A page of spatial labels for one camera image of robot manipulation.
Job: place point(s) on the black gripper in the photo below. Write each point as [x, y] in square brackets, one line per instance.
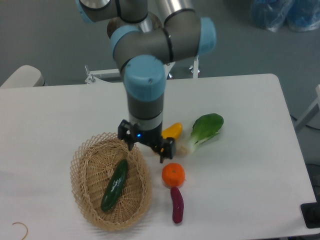
[131, 134]

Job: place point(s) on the green cucumber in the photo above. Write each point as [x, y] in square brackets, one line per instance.
[115, 186]

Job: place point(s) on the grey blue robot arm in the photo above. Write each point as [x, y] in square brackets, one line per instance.
[141, 54]

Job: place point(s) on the woven wicker basket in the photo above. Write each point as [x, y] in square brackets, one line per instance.
[91, 169]

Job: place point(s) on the yellow mango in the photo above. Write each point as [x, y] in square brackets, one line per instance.
[174, 131]

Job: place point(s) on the orange tangerine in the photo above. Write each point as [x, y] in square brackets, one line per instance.
[173, 175]

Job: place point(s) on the green bok choy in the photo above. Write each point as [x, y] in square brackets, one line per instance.
[203, 130]

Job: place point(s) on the purple sweet potato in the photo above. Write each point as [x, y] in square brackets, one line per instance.
[177, 205]

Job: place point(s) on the white chair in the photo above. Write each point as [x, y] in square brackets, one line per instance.
[24, 77]

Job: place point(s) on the black device at edge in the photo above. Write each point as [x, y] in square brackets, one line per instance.
[311, 214]

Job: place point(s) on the blue plastic bag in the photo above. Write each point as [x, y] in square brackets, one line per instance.
[300, 15]

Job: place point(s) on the white table leg frame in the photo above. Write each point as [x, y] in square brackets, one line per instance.
[309, 113]

